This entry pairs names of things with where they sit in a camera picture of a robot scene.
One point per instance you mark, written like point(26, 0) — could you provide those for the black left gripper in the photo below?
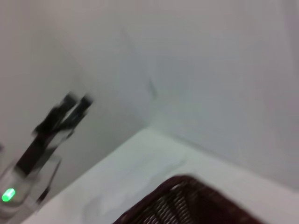
point(42, 137)

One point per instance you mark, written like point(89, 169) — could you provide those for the dark brown woven basket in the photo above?
point(201, 203)

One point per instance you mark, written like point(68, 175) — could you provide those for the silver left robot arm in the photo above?
point(21, 191)

